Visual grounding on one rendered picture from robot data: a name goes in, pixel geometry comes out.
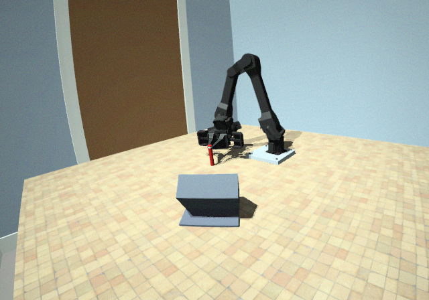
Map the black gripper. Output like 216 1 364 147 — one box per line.
197 129 244 150

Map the grey-blue square panel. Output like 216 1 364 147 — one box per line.
176 173 240 228

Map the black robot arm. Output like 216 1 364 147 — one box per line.
207 54 287 155

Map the red peg with white band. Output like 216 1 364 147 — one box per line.
208 145 215 166

